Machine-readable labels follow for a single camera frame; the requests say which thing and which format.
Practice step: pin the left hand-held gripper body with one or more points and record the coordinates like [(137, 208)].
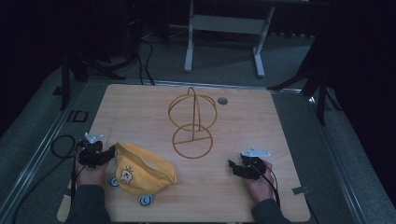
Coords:
[(90, 151)]

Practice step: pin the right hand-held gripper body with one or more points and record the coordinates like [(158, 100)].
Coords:
[(252, 165)]

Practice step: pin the yellow cap with cartoon print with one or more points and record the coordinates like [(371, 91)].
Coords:
[(140, 171)]

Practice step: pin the person's left hand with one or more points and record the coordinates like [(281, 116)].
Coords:
[(91, 174)]

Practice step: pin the person's right hand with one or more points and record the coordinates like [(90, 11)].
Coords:
[(261, 186)]

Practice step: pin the round blue white sticker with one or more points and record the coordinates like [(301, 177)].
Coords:
[(113, 182), (145, 200)]

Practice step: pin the grey tape strip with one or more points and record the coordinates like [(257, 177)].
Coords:
[(300, 190)]

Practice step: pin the grey round table grommet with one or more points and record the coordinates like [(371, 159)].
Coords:
[(222, 100)]

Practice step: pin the black tripod stand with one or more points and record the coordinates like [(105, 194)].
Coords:
[(77, 68), (317, 81)]

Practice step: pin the white metal desk frame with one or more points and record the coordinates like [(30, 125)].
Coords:
[(224, 24)]

